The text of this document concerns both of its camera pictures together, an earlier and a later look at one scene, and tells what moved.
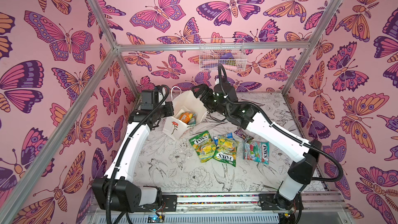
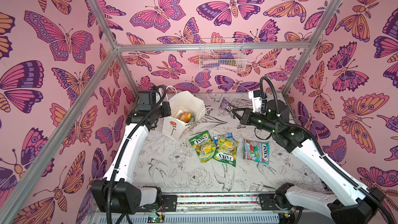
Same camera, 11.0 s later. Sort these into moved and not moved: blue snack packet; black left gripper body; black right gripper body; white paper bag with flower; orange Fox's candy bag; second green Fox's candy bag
Moved: white paper bag with flower; black right gripper body
Not moved: black left gripper body; second green Fox's candy bag; orange Fox's candy bag; blue snack packet
